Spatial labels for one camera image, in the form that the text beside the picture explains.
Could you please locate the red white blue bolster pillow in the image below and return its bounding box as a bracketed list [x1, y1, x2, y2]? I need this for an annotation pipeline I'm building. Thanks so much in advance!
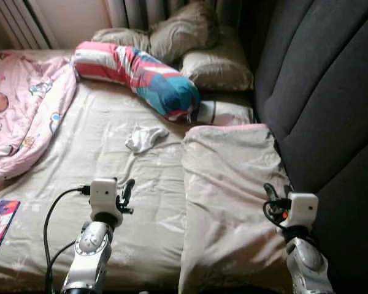
[72, 40, 202, 122]

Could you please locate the folded beige duvet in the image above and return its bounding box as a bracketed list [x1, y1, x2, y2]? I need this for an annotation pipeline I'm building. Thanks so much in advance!
[178, 123, 290, 294]

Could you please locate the white sock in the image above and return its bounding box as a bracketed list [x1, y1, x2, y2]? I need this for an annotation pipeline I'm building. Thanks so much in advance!
[125, 124, 171, 154]

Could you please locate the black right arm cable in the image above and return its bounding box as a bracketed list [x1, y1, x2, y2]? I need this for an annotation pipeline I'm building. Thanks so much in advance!
[261, 198, 289, 233]

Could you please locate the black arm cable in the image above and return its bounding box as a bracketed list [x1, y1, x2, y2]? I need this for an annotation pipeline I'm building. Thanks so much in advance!
[261, 198, 289, 233]
[42, 185, 92, 294]

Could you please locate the colourful comic book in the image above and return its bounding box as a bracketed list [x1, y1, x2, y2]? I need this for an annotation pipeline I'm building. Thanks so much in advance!
[0, 198, 21, 258]

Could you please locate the grey striped curtain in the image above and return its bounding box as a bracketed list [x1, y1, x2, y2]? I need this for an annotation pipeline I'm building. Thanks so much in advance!
[0, 0, 51, 51]
[104, 0, 241, 32]

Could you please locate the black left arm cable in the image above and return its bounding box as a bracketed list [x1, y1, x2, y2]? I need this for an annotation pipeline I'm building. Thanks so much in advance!
[42, 185, 92, 294]

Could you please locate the pink cartoon print blanket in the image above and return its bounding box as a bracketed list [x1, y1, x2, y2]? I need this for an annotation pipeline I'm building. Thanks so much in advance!
[0, 50, 79, 186]

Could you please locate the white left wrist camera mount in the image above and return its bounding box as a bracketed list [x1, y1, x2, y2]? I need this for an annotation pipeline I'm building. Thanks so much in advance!
[88, 178, 119, 213]

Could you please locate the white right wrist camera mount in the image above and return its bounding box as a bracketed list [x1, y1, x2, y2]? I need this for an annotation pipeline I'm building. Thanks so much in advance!
[286, 192, 320, 231]

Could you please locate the white garment with dark stripe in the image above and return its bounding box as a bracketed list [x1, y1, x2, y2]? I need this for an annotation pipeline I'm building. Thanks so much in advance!
[193, 99, 256, 127]

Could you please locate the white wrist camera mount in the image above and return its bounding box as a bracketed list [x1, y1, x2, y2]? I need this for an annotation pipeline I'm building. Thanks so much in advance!
[88, 178, 119, 213]
[286, 192, 320, 231]

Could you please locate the dark grey padded chair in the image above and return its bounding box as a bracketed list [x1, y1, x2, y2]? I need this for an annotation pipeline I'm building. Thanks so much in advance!
[250, 0, 368, 294]

